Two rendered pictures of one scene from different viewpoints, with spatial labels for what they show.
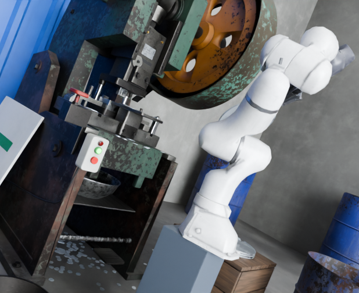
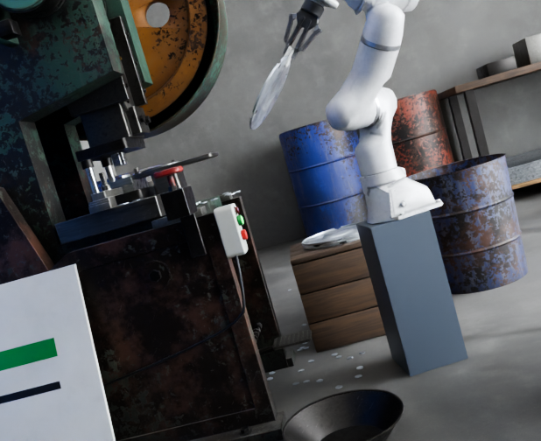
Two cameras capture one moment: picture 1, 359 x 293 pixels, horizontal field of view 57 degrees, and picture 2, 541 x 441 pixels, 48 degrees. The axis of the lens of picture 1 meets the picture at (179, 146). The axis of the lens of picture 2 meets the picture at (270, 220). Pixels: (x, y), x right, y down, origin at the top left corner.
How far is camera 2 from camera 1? 1.18 m
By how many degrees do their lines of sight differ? 37
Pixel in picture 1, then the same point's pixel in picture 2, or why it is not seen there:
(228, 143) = (370, 104)
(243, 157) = (384, 109)
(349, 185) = (266, 125)
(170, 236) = (386, 231)
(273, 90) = (400, 23)
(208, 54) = (146, 45)
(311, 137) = not seen: hidden behind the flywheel
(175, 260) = (407, 245)
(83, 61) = (35, 153)
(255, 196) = not seen: hidden behind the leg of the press
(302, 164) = (195, 141)
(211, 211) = (397, 178)
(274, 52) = not seen: outside the picture
